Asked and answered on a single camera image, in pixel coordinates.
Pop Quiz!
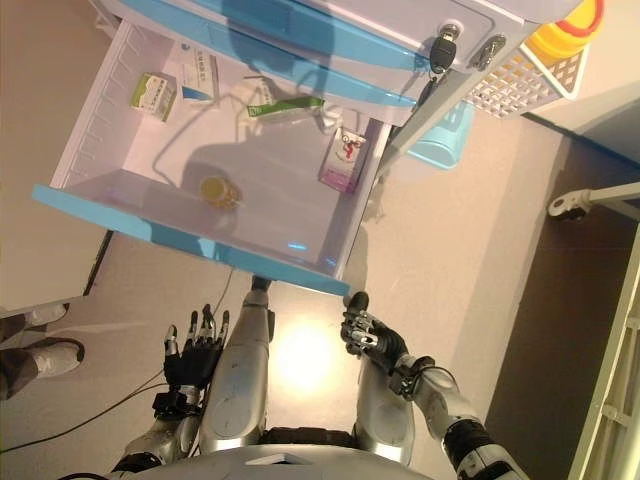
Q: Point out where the black floor cable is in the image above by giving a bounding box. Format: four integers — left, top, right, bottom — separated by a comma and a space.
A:
0, 368, 169, 454

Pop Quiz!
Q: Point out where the dark trouser leg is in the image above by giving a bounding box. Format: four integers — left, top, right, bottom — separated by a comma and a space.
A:
0, 347, 42, 401
0, 314, 32, 347

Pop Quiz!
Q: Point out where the green white medicine box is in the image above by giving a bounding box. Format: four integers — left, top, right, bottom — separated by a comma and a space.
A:
129, 72, 179, 123

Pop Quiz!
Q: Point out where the white hospital bed frame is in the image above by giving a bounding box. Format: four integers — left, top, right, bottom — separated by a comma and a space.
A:
547, 180, 640, 480

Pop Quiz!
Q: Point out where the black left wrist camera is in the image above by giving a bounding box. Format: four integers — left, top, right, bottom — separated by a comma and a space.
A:
152, 388, 202, 419

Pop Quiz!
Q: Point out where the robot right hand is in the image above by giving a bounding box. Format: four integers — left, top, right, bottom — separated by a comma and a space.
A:
342, 291, 409, 376

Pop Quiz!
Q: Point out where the white sneaker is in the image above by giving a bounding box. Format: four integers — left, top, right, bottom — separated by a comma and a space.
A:
28, 337, 86, 377
23, 301, 69, 327

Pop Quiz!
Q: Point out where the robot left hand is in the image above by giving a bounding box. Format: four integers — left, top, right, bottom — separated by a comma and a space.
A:
164, 303, 231, 389

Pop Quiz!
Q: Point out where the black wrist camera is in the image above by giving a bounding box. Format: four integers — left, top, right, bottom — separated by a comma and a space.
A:
391, 355, 437, 399
152, 388, 202, 419

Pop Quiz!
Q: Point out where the yellow pill bottle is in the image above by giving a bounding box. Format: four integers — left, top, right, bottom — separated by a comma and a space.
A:
199, 175, 245, 212

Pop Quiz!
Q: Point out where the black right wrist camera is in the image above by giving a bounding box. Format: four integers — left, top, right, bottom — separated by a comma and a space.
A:
391, 355, 437, 399

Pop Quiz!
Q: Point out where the white floor cable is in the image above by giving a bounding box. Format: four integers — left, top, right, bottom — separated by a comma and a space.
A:
213, 268, 237, 322

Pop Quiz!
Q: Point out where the silver robot left leg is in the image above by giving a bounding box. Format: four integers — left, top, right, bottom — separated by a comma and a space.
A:
199, 277, 277, 454

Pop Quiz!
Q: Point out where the light blue plastic bin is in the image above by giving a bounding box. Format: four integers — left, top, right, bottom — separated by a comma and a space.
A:
403, 102, 476, 172

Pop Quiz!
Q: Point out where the cart drawer with blue front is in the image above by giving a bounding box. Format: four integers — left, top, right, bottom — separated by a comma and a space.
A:
32, 19, 394, 297

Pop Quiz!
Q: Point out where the long green medicine box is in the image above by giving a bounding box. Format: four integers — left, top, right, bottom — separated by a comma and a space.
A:
247, 95, 326, 121

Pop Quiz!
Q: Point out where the yellow container with red lid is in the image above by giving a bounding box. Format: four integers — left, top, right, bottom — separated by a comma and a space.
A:
522, 0, 606, 64

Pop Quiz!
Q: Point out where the white purple medicine box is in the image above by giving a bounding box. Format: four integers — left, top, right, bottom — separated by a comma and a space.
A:
318, 126, 369, 196

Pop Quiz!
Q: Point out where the white perforated basket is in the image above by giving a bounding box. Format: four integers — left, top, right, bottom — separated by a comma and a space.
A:
464, 29, 595, 120

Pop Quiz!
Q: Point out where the grey robot torso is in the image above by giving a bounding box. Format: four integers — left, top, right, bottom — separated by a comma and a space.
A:
109, 427, 431, 480

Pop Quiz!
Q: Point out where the white blue medicine box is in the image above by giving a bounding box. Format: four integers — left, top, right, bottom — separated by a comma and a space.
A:
179, 42, 222, 104

